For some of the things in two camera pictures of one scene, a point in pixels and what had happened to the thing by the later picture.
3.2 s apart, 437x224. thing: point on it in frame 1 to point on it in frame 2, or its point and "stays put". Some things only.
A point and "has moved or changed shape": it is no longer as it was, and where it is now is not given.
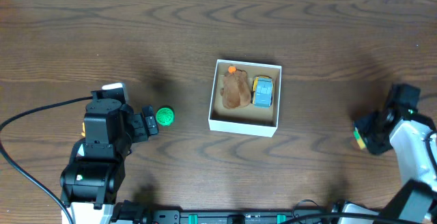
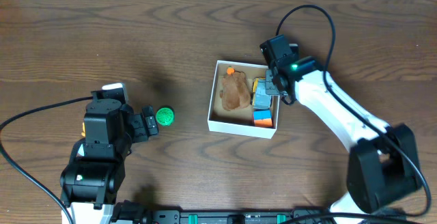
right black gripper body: (370, 136) to (272, 85)
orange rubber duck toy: (83, 132) stays put
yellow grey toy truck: (262, 91) stays put
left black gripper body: (139, 127) stays put
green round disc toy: (164, 116) stays put
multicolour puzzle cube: (359, 139) has moved or changed shape
